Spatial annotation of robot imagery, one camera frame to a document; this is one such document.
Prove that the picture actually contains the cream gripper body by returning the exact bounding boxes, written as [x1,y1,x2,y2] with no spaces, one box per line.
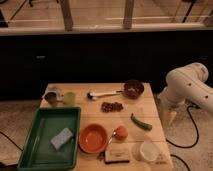
[161,105,177,127]

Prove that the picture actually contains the purple grape bunch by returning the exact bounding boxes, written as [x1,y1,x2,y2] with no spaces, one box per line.
[101,102,123,113]

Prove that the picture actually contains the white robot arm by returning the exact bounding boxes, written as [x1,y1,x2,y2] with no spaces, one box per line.
[158,63,213,127]

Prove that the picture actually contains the dark maroon bowl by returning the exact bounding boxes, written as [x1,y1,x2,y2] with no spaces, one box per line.
[124,80,144,99]

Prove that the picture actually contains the red orange bowl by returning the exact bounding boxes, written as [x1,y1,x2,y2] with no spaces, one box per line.
[79,124,108,154]

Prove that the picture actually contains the green pepper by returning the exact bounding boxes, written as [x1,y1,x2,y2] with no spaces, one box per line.
[130,113,152,131]

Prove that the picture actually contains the orange fruit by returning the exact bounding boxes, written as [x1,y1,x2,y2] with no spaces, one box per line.
[115,126,128,141]

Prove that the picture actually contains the metal spoon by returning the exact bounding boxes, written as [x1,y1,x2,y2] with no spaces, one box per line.
[108,130,116,144]

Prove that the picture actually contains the tan box with dark base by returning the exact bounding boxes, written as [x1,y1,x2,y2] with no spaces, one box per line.
[104,148,130,164]

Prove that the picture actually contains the green cup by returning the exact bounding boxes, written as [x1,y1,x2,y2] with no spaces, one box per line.
[63,92,75,106]

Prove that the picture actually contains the blue grey sponge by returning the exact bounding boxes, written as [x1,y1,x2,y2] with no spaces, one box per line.
[51,128,73,150]

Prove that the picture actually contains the metal cup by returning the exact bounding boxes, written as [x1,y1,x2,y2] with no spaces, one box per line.
[43,88,62,104]

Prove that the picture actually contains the green plastic tray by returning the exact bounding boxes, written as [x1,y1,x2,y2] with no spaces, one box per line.
[17,107,81,171]

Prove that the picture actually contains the black floor cable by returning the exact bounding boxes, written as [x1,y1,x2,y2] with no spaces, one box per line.
[165,104,200,149]

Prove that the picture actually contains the white handled brush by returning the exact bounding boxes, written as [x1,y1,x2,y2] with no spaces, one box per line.
[87,90,123,100]

